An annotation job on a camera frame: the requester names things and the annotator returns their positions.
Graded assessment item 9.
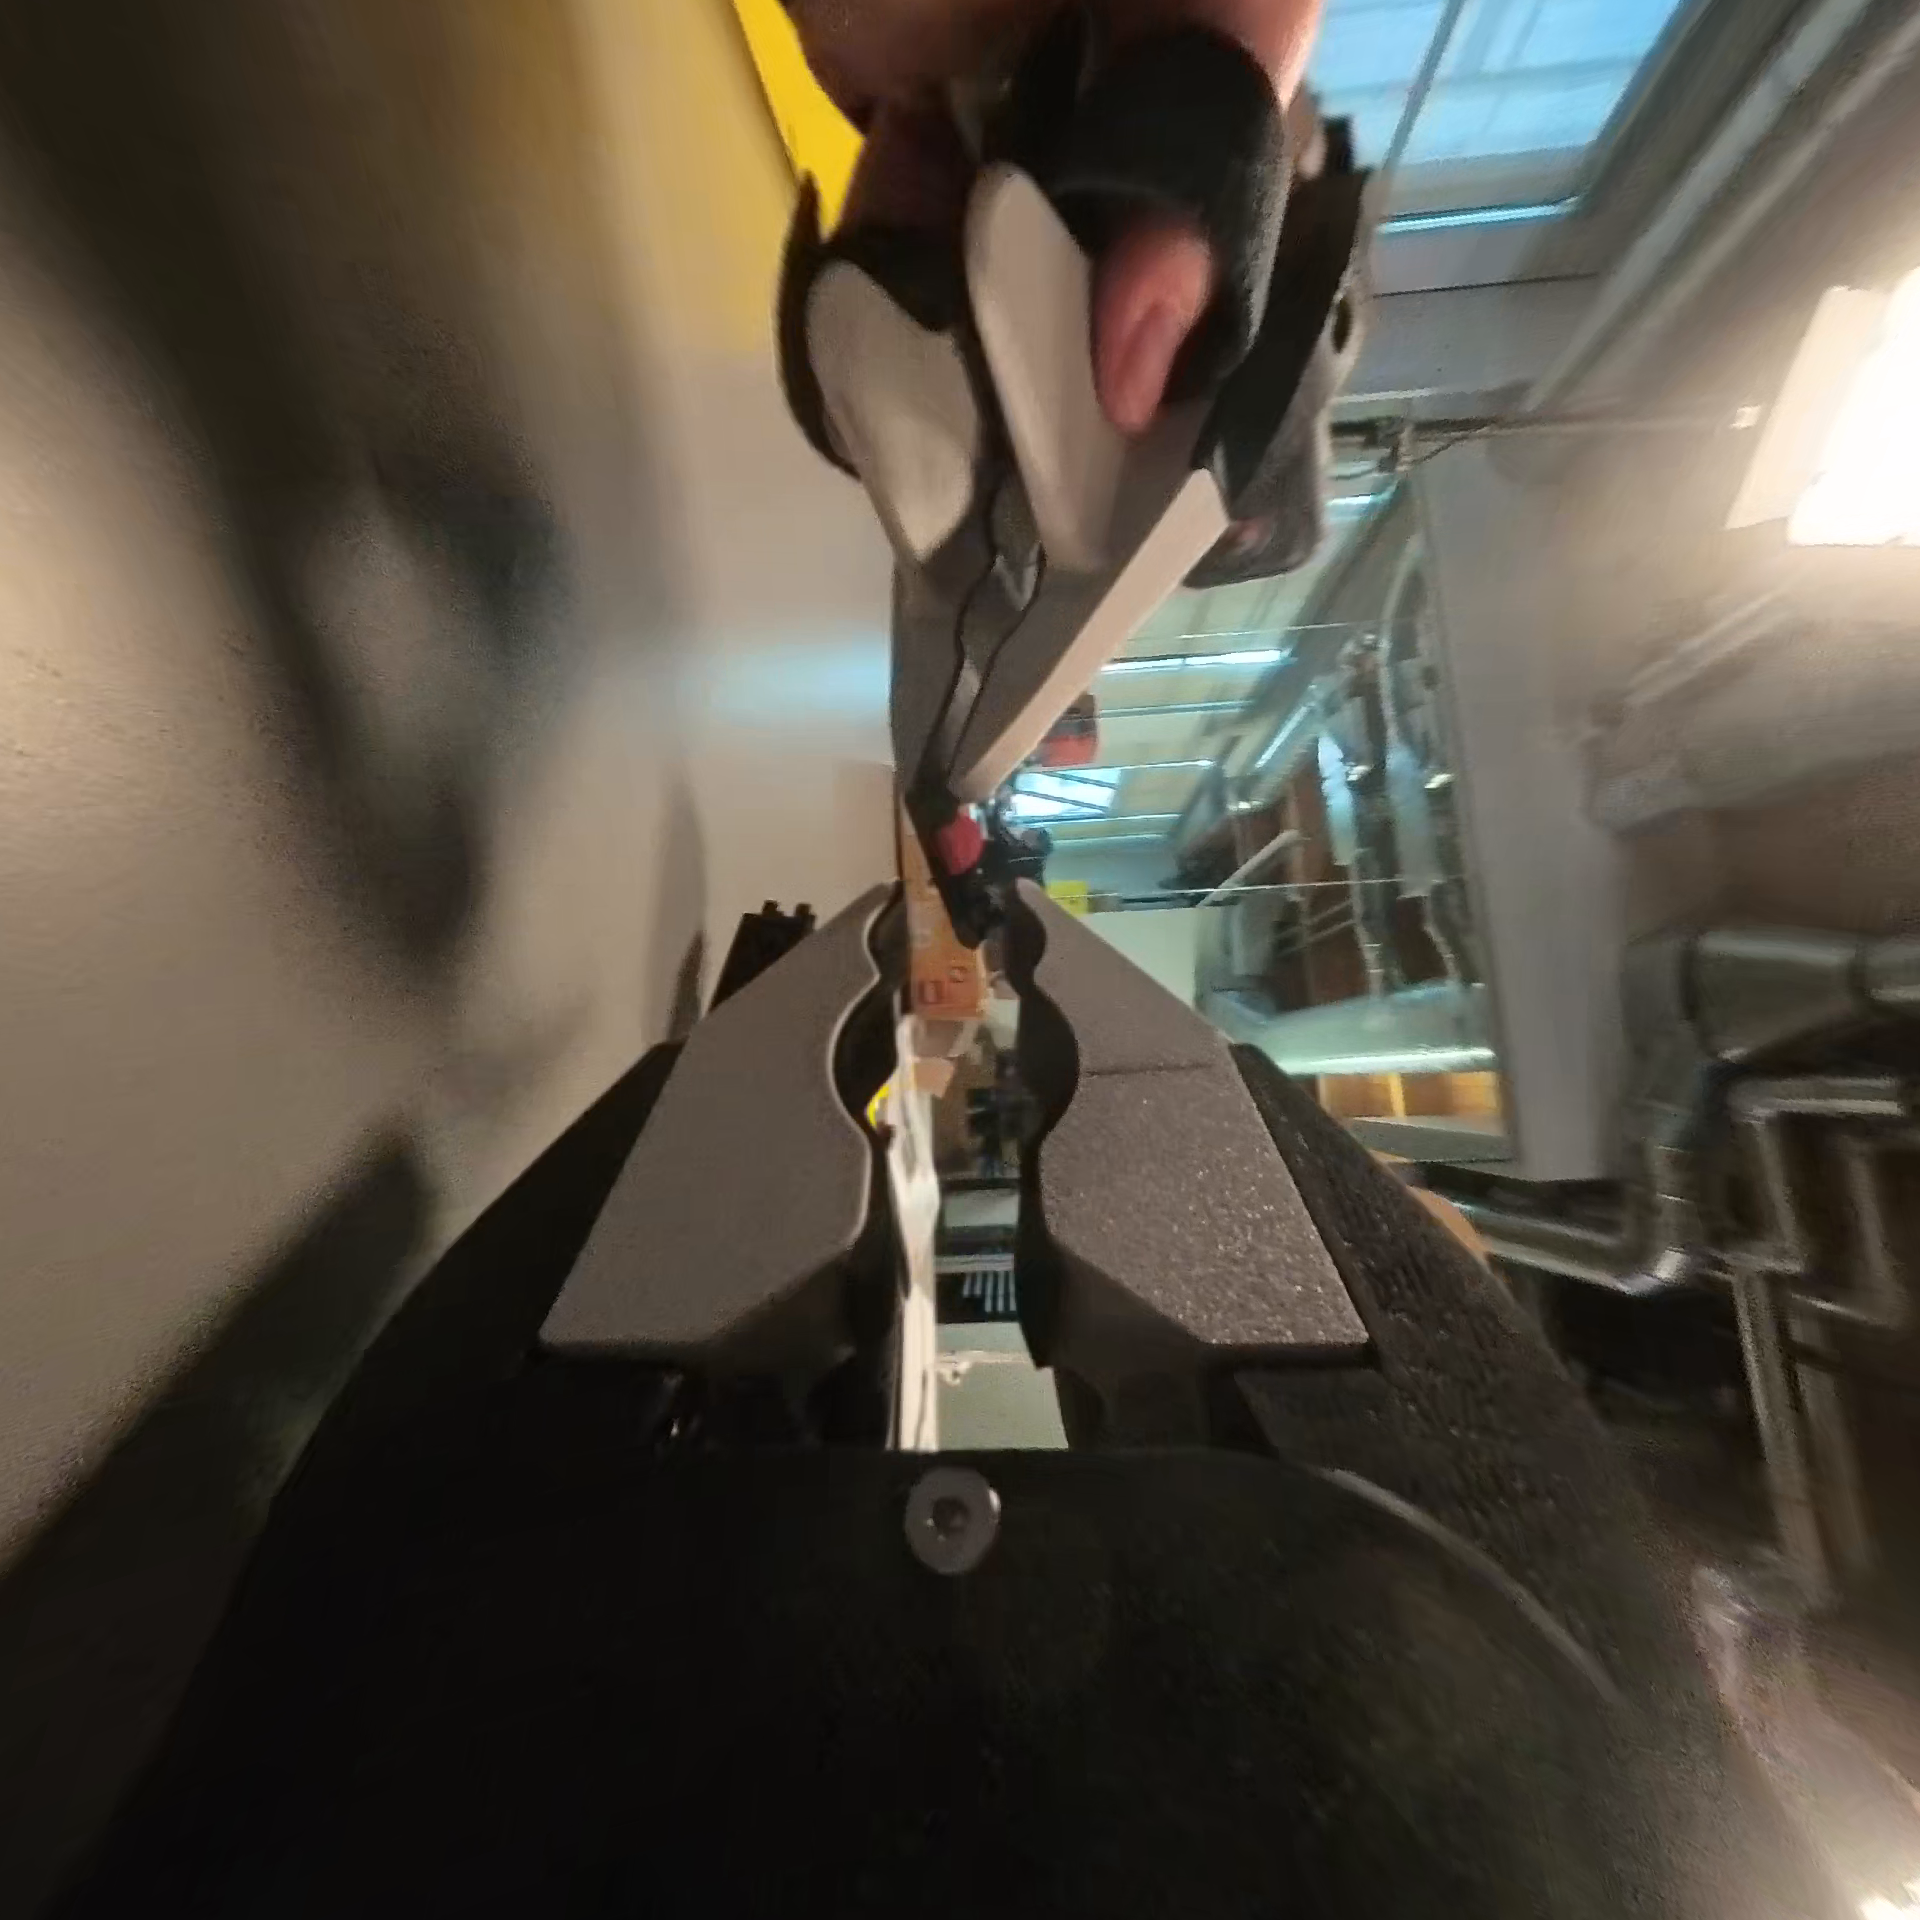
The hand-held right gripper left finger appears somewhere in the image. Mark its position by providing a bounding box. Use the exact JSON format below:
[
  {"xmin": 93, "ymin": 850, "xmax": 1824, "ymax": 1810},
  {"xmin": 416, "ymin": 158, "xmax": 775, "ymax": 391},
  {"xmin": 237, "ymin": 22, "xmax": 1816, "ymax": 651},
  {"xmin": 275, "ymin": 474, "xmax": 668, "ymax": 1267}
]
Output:
[{"xmin": 534, "ymin": 881, "xmax": 903, "ymax": 1377}]

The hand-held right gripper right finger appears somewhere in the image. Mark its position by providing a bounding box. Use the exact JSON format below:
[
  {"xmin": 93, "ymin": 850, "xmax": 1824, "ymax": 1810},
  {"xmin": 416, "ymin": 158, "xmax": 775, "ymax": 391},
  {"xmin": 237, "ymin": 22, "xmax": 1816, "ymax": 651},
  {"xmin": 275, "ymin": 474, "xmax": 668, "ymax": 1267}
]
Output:
[{"xmin": 1006, "ymin": 878, "xmax": 1374, "ymax": 1448}]

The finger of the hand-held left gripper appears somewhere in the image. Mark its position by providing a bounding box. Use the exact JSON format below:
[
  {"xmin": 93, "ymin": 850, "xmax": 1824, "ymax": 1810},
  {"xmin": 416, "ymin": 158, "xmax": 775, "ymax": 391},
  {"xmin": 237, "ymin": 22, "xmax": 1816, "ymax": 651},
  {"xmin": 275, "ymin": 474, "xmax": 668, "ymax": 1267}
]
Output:
[
  {"xmin": 957, "ymin": 465, "xmax": 1239, "ymax": 799},
  {"xmin": 892, "ymin": 499, "xmax": 1040, "ymax": 820}
]

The black red yellow lego model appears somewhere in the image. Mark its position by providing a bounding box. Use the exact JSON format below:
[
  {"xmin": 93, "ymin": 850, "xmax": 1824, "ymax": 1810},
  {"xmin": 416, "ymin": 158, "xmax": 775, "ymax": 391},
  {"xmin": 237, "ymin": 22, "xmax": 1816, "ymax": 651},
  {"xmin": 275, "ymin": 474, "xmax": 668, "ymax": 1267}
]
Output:
[{"xmin": 703, "ymin": 801, "xmax": 1056, "ymax": 1040}]

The yellow plastic bin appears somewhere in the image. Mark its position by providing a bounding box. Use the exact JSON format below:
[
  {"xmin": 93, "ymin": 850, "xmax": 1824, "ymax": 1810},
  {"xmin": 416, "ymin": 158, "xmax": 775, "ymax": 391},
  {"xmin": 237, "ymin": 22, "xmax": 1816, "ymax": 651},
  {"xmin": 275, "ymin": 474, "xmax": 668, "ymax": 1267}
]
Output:
[{"xmin": 728, "ymin": 0, "xmax": 876, "ymax": 201}]

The orange cardboard lego box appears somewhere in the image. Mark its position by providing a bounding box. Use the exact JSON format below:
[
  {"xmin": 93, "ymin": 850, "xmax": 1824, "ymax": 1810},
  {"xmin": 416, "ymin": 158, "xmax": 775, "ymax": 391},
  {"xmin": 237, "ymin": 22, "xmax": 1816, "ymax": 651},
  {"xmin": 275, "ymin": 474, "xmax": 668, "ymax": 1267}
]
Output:
[{"xmin": 895, "ymin": 793, "xmax": 995, "ymax": 1070}]

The person's left hand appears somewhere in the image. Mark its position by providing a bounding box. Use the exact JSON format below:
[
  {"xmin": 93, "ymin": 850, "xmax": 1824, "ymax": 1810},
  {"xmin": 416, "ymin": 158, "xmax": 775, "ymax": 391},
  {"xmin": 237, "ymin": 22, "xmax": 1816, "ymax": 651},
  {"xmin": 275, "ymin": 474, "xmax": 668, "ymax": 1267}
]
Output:
[{"xmin": 787, "ymin": 0, "xmax": 1333, "ymax": 433}]

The closed instruction booklet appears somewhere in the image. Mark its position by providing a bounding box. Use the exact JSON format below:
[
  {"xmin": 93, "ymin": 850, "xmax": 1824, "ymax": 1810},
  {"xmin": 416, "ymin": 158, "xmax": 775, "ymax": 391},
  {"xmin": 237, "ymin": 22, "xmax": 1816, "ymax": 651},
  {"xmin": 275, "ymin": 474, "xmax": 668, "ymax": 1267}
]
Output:
[{"xmin": 876, "ymin": 1047, "xmax": 950, "ymax": 1452}]

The silver ventilation duct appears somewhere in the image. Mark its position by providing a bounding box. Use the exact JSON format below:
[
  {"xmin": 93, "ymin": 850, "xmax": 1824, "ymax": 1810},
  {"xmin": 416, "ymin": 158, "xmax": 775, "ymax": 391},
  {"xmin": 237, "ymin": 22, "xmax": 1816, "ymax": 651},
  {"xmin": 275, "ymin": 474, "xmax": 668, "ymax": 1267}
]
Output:
[{"xmin": 1197, "ymin": 972, "xmax": 1504, "ymax": 1086}]

